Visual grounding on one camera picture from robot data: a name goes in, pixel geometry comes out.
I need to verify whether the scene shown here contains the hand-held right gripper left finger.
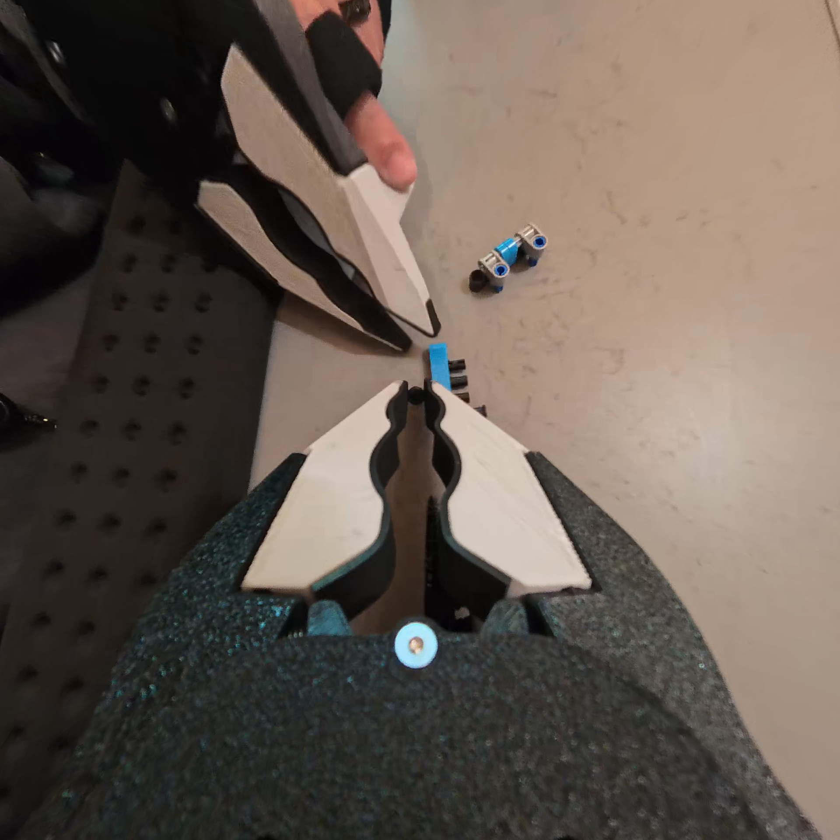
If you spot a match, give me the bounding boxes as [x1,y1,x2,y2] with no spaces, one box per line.
[240,381,408,616]

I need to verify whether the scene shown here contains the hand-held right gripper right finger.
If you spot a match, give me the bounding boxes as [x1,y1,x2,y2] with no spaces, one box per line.
[425,382,593,619]

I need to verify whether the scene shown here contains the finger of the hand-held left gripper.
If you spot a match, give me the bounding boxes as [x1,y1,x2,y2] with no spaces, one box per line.
[221,45,442,337]
[196,178,413,353]

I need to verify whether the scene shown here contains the grey desk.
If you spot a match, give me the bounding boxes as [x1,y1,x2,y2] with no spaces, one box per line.
[248,0,840,840]

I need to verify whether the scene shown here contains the person's left hand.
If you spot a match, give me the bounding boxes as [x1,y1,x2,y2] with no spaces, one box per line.
[303,0,419,193]

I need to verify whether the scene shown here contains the black dimpled pad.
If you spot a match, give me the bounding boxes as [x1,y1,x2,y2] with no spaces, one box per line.
[0,157,284,840]

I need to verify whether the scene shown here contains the grey and blue connector assembly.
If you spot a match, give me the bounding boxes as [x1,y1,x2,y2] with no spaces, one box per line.
[468,222,550,295]

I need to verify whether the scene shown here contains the black badge reel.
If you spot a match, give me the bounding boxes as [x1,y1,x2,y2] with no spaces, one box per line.
[0,392,59,451]

